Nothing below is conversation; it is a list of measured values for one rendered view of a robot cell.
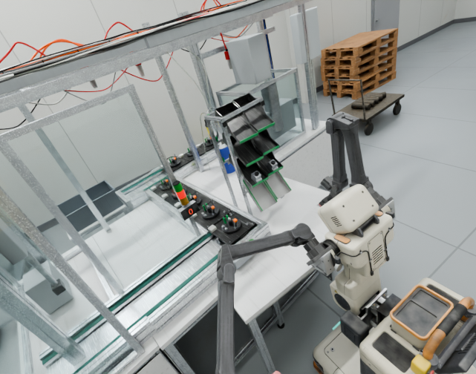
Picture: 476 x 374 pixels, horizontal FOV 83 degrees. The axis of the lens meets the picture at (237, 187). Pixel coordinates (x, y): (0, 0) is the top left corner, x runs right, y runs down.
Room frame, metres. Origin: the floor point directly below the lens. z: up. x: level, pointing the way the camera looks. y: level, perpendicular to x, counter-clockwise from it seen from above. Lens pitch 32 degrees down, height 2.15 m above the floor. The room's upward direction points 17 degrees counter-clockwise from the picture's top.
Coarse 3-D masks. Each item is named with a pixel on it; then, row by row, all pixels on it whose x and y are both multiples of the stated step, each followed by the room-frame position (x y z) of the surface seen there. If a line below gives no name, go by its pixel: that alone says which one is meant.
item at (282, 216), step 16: (192, 176) 2.54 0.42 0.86; (208, 176) 2.44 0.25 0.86; (224, 192) 2.05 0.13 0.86; (240, 192) 1.97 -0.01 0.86; (304, 192) 1.70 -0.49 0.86; (320, 192) 1.64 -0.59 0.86; (240, 208) 1.75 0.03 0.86; (256, 208) 1.69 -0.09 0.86; (272, 208) 1.63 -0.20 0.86; (288, 208) 1.57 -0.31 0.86; (304, 208) 1.52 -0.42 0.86; (272, 224) 1.46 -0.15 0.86; (288, 224) 1.40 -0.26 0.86; (256, 256) 1.21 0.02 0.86; (240, 272) 1.13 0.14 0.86; (192, 304) 1.01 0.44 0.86; (208, 304) 0.98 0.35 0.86; (176, 320) 0.94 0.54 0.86; (192, 320) 0.92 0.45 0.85; (160, 336) 0.88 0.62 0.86; (176, 336) 0.87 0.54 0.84
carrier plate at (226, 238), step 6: (228, 216) 1.55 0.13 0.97; (240, 216) 1.51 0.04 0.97; (222, 222) 1.51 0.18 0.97; (246, 222) 1.43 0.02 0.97; (252, 222) 1.41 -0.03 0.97; (246, 228) 1.37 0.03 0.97; (252, 228) 1.37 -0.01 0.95; (216, 234) 1.40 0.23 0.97; (222, 234) 1.38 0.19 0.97; (228, 234) 1.36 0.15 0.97; (234, 234) 1.34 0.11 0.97; (240, 234) 1.33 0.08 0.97; (222, 240) 1.34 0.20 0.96; (228, 240) 1.31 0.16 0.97; (234, 240) 1.29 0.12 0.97
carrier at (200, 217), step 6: (210, 198) 1.70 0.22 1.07; (210, 204) 1.77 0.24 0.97; (216, 204) 1.74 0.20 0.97; (204, 210) 1.67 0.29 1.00; (210, 210) 1.64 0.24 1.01; (216, 210) 1.64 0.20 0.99; (222, 210) 1.64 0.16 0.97; (228, 210) 1.62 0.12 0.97; (198, 216) 1.66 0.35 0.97; (204, 216) 1.61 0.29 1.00; (210, 216) 1.59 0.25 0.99; (216, 216) 1.59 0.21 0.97; (222, 216) 1.57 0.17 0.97; (198, 222) 1.59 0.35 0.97; (204, 222) 1.57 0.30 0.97; (210, 222) 1.55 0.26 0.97; (216, 222) 1.53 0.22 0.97; (204, 228) 1.52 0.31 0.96
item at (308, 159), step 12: (312, 132) 2.69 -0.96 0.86; (324, 132) 2.73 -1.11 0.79; (300, 144) 2.52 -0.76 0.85; (312, 144) 2.62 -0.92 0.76; (324, 144) 2.72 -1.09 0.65; (276, 156) 2.41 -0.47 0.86; (288, 156) 2.44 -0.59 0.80; (300, 156) 2.51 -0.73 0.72; (312, 156) 2.61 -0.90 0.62; (324, 156) 2.71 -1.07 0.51; (288, 168) 2.40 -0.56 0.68; (300, 168) 2.49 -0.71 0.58; (312, 168) 2.59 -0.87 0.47; (324, 168) 2.70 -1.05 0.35; (300, 180) 2.48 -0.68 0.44; (312, 180) 2.58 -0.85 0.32
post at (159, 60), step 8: (144, 24) 2.56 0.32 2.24; (160, 56) 2.58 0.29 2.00; (160, 64) 2.57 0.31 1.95; (160, 72) 2.59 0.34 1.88; (168, 80) 2.58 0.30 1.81; (168, 88) 2.57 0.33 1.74; (176, 96) 2.58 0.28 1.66; (176, 104) 2.57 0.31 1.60; (176, 112) 2.59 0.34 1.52; (184, 120) 2.58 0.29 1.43; (184, 128) 2.56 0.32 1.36; (192, 144) 2.58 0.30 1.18; (192, 152) 2.58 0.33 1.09; (200, 160) 2.58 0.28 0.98; (200, 168) 2.56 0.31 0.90
